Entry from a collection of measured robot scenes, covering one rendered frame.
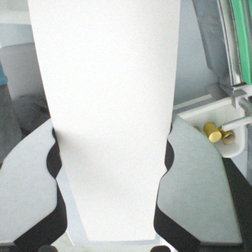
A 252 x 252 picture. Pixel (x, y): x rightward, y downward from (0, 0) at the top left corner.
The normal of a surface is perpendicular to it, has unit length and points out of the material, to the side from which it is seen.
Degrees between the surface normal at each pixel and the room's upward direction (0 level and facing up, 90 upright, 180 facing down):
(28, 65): 0
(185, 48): 0
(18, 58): 0
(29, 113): 73
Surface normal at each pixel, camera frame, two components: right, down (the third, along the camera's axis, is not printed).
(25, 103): 0.12, -0.64
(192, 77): 0.01, 0.54
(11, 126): 1.00, 0.00
